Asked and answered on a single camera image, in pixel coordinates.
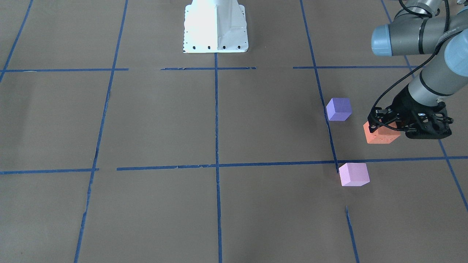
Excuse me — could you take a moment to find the purple foam cube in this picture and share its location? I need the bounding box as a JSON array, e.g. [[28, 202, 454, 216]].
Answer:
[[326, 97, 353, 121]]

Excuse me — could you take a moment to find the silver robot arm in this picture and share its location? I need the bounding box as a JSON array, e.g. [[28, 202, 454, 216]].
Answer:
[[364, 0, 468, 140]]

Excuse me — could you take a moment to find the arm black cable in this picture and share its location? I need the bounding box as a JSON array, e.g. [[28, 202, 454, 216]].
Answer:
[[370, 0, 452, 128]]

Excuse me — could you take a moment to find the pink foam cube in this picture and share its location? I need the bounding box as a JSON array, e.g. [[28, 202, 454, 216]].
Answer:
[[338, 163, 370, 187]]

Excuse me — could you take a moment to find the orange foam cube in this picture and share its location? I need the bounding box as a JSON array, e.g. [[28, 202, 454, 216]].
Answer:
[[363, 122, 401, 144]]

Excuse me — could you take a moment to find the white pedestal column base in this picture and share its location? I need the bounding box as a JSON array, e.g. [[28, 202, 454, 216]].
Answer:
[[182, 0, 249, 53]]

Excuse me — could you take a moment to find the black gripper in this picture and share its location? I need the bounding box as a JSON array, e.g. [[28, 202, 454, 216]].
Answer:
[[367, 87, 453, 140]]

